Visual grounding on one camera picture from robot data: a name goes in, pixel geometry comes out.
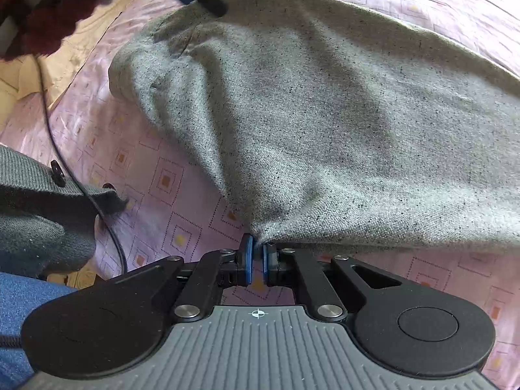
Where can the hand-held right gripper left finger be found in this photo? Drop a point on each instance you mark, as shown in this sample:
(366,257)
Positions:
(245,261)

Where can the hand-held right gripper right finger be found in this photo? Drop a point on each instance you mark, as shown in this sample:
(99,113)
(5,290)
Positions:
(267,265)

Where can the grey speckled pants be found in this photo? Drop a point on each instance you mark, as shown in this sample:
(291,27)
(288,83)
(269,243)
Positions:
(325,130)

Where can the cream pillow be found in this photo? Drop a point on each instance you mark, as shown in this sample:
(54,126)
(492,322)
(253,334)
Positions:
(122,8)

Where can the pink patterned bed sheet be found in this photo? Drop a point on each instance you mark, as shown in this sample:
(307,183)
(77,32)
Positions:
(162,187)

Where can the operator's grey sweater sleeve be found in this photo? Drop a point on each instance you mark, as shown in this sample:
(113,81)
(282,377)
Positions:
(32,211)

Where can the blue jeans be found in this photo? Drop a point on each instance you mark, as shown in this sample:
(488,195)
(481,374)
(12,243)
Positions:
(20,313)

